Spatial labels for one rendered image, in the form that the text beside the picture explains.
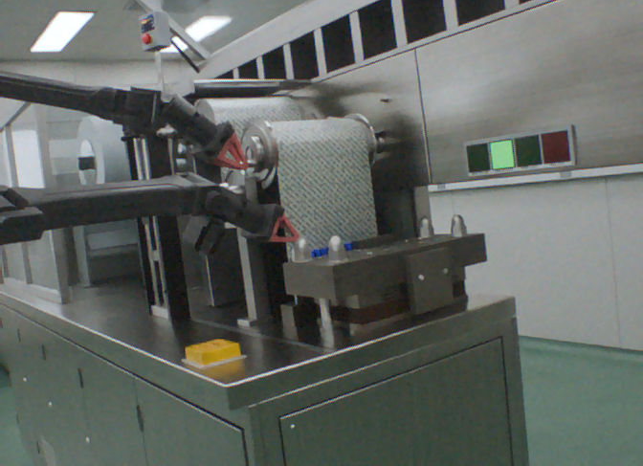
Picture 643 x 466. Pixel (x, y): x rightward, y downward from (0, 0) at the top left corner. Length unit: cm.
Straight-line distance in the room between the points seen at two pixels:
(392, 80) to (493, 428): 78
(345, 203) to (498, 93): 39
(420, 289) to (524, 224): 301
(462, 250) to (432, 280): 12
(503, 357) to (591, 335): 275
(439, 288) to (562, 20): 53
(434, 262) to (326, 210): 26
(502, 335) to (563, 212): 273
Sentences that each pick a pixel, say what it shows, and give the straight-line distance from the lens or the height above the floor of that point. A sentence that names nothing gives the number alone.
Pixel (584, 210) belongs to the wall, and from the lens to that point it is 394.
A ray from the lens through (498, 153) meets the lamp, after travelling 127.
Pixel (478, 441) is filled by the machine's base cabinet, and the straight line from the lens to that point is 133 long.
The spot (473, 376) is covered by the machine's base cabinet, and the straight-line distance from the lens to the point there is 128.
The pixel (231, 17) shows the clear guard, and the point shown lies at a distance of 206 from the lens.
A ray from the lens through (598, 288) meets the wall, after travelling 398.
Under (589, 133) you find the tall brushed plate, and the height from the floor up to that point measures 120.
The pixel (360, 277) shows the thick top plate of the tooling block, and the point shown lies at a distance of 114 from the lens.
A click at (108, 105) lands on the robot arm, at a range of 124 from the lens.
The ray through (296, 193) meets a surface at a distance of 130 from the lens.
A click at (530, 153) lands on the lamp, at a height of 118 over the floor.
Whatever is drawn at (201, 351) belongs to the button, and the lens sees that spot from 107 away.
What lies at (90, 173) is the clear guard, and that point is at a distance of 221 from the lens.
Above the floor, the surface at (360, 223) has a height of 108.
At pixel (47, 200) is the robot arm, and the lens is 95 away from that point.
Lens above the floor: 116
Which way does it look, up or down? 3 degrees down
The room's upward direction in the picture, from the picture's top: 7 degrees counter-clockwise
